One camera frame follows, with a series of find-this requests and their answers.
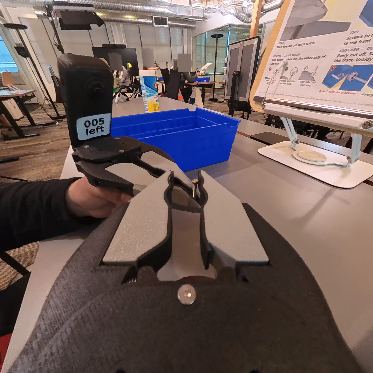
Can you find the wipes canister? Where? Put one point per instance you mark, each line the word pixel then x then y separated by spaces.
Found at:
pixel 149 93

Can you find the slim black floor lamp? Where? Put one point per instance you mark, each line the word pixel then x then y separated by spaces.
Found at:
pixel 216 64

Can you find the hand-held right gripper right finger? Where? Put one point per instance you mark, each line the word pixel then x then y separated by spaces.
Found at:
pixel 233 230

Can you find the orange cone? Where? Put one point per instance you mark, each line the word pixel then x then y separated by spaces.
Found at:
pixel 181 96

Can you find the small white air vent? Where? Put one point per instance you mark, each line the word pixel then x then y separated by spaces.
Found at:
pixel 160 21

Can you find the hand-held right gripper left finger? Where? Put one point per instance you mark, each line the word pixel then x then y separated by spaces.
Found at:
pixel 140 230

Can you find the blue plastic bin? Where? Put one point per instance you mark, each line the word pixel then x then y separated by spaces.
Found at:
pixel 189 140

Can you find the instruction sheet on stand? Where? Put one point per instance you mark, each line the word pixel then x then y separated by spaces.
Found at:
pixel 326 172

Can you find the printed instruction sheet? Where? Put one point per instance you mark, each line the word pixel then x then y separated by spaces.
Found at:
pixel 314 58

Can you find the grey screen panel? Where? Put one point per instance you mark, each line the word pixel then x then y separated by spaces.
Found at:
pixel 244 70

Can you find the person's left forearm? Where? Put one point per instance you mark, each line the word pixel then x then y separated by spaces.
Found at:
pixel 32 212

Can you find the person's left hand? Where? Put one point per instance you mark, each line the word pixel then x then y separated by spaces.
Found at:
pixel 90 201

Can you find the black flat device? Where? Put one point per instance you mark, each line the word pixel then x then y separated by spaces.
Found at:
pixel 269 138

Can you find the wooden background table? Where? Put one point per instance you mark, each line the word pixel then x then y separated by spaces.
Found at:
pixel 204 84

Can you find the black monitor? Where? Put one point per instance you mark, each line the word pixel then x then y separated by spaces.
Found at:
pixel 100 56

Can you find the silver air duct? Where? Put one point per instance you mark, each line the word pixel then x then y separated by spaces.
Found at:
pixel 122 5

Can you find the window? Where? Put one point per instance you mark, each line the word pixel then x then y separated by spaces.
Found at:
pixel 5 55

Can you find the metal screw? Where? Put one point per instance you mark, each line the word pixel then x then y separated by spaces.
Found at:
pixel 194 189

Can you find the black overhead light panel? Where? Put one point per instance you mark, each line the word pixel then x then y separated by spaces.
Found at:
pixel 78 19

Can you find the grey desk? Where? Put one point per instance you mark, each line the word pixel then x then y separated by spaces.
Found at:
pixel 276 218

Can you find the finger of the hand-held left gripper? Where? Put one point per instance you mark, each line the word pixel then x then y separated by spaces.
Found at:
pixel 134 176
pixel 166 163

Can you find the small blue bin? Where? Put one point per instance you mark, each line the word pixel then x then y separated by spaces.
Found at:
pixel 202 79

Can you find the wooden side desk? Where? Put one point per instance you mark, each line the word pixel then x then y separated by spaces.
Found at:
pixel 17 93

